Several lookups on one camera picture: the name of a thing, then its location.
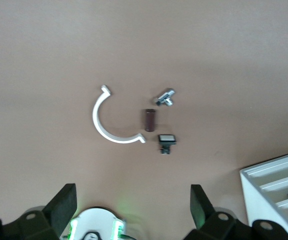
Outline black white square pushbutton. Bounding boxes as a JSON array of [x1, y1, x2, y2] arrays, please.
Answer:
[[157, 133, 178, 156]]

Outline white drawer cabinet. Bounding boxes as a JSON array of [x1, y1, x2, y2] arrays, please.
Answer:
[[239, 149, 288, 240]]

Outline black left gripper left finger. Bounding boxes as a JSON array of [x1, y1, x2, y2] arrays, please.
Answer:
[[0, 183, 78, 240]]

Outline white semicircular clamp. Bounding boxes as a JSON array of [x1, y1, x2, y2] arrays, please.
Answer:
[[91, 84, 147, 145]]

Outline small dark brown spacer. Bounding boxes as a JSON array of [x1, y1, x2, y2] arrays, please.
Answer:
[[143, 108, 158, 133]]

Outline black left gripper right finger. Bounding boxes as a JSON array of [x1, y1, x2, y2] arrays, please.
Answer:
[[183, 184, 288, 240]]

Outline shiny metal T-nut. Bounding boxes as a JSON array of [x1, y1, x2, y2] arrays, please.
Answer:
[[154, 87, 177, 107]]

